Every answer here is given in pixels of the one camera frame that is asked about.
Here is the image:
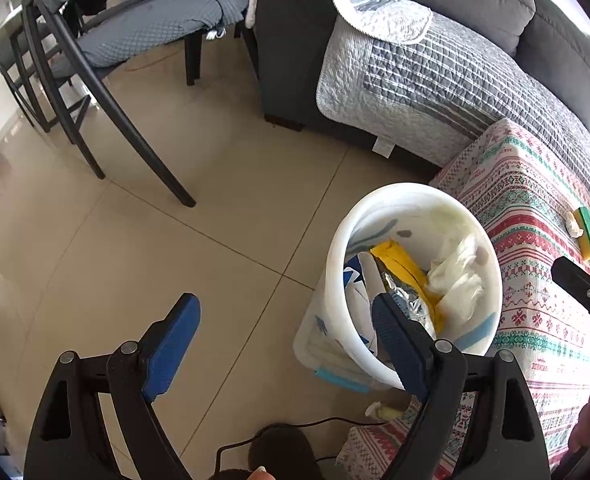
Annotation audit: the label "blue white milk carton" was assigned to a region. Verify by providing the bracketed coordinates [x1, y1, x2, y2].
[343, 252, 382, 357]

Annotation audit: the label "striped quilted armrest cover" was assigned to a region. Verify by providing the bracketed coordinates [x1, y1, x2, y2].
[326, 0, 434, 44]

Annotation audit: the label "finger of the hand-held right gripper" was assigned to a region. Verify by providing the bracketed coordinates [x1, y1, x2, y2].
[550, 256, 590, 342]

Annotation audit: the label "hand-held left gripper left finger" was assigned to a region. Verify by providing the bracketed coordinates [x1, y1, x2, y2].
[24, 292, 202, 480]

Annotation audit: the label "yellow foil snack wrapper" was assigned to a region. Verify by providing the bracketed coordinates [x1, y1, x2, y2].
[369, 239, 449, 334]

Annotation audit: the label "black cable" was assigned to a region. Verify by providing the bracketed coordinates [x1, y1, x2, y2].
[215, 416, 392, 467]

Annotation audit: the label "white plastic waste bin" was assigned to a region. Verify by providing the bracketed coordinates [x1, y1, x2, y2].
[294, 182, 504, 394]

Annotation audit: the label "grey striped quilted blanket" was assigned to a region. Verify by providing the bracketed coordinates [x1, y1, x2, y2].
[315, 9, 590, 217]

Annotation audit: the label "patterned red green tablecloth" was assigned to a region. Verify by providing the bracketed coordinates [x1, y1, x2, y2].
[335, 118, 590, 480]

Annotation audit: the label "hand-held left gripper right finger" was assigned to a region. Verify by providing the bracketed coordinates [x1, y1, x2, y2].
[371, 292, 551, 480]

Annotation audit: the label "white tissues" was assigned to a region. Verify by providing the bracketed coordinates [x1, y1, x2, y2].
[426, 234, 486, 322]

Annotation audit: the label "dark brown fuzzy cloth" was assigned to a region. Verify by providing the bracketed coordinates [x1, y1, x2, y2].
[215, 424, 327, 480]

